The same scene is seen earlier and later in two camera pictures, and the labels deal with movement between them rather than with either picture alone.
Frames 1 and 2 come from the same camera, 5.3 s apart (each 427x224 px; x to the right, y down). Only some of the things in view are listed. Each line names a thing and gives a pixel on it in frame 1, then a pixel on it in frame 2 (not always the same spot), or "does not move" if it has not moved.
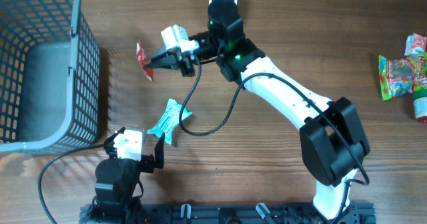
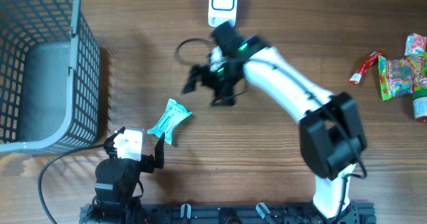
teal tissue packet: [170, 119] does not move
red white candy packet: [415, 45] does not move
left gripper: [147, 161] does not move
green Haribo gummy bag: [401, 77] does not move
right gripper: [167, 59] to [225, 96]
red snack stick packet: [143, 60] to [356, 78]
